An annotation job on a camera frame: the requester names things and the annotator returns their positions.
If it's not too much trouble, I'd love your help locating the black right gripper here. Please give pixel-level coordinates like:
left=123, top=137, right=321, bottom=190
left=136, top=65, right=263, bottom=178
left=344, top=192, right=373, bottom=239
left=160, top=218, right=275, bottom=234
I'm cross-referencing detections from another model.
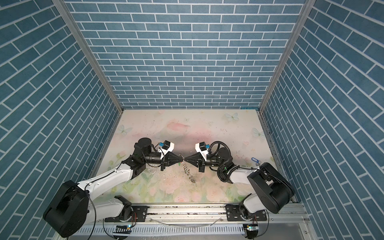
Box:
left=185, top=153, right=225, bottom=174

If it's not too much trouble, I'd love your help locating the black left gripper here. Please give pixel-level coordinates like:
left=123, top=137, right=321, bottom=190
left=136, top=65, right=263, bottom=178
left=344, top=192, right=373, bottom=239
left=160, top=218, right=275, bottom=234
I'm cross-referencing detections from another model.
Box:
left=142, top=152, right=183, bottom=172

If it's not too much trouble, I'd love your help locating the large metal keyring band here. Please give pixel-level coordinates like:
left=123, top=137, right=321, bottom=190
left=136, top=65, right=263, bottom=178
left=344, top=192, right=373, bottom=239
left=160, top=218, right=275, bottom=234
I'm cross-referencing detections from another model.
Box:
left=179, top=154, right=196, bottom=184

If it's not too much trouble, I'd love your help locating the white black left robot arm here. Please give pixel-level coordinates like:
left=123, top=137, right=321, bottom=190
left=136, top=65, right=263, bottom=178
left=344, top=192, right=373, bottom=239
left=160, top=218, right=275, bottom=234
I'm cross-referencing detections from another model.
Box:
left=43, top=138, right=183, bottom=238

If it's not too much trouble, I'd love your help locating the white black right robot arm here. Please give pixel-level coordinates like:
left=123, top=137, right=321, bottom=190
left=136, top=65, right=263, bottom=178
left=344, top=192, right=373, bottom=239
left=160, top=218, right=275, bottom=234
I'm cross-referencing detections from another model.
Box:
left=184, top=141, right=295, bottom=220

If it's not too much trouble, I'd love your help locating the blue tagged key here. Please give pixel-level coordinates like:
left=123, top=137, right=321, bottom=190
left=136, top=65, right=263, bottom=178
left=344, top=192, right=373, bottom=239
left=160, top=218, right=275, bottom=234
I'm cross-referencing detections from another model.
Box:
left=251, top=158, right=262, bottom=166

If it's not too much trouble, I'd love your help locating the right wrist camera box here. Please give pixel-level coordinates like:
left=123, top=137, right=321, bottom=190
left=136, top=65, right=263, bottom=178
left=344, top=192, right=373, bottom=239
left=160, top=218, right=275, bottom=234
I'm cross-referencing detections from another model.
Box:
left=195, top=142, right=210, bottom=161

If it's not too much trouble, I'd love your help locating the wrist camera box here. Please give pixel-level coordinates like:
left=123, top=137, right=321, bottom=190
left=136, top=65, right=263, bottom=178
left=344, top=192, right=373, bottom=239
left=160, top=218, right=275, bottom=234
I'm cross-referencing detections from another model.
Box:
left=195, top=142, right=210, bottom=161
left=158, top=141, right=175, bottom=160

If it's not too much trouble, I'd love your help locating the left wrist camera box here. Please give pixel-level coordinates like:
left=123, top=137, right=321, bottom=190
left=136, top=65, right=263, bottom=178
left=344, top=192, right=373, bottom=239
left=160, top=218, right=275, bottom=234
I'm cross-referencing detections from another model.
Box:
left=158, top=141, right=175, bottom=160

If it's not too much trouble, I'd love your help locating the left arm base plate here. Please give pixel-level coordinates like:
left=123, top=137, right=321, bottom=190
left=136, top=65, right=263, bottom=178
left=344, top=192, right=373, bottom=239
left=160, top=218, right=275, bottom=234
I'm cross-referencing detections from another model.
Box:
left=105, top=206, right=148, bottom=223

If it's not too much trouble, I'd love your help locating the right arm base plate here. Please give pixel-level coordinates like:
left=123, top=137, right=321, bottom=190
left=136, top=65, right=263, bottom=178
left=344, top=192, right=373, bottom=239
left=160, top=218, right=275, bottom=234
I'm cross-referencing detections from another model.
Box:
left=225, top=204, right=268, bottom=222

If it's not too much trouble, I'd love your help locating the perforated cable duct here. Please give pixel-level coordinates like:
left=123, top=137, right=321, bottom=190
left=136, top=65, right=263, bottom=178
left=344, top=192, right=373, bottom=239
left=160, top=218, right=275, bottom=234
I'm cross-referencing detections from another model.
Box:
left=74, top=224, right=245, bottom=237

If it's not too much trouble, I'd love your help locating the aluminium front rail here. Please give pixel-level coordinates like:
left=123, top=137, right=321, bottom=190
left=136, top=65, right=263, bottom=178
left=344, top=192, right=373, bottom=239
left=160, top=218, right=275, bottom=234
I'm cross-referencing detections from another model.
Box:
left=61, top=202, right=311, bottom=226

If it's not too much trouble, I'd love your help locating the aluminium left corner post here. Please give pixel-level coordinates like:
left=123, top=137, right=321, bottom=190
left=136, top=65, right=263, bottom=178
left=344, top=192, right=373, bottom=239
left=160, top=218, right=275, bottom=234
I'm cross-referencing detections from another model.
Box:
left=52, top=0, right=124, bottom=114

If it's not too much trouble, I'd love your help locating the aluminium corner post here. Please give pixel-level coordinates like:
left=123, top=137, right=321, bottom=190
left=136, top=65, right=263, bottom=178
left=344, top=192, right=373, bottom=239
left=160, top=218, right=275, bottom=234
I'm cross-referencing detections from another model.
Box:
left=259, top=0, right=316, bottom=114
left=52, top=0, right=124, bottom=114

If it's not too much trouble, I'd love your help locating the aluminium right corner post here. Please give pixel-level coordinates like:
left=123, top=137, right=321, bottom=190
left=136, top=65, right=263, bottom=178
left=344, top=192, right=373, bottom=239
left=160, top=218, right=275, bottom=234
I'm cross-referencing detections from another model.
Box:
left=259, top=0, right=316, bottom=114

